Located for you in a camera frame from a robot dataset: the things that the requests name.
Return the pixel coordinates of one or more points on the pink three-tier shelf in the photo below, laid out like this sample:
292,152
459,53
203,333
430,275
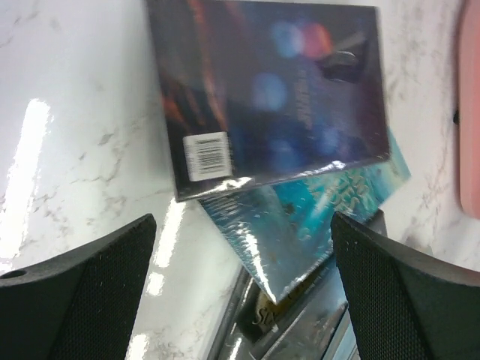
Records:
468,107

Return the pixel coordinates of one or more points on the blue Wuthering Heights book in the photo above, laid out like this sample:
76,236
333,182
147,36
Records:
317,326

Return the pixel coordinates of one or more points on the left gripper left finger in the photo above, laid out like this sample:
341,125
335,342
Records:
81,304

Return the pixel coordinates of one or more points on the teal ocean cover book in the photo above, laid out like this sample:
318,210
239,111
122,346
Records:
281,232

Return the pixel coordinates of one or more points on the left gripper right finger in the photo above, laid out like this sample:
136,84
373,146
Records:
404,304

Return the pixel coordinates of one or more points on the dark blue Robinson Crusoe book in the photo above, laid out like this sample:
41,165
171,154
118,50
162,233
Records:
264,92

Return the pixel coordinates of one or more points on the black Moon and Sixpence book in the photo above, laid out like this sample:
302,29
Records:
248,316

